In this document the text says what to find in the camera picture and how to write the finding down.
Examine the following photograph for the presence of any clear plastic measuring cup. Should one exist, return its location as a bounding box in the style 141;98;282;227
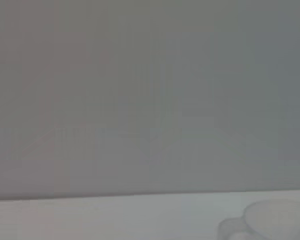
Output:
216;198;300;240

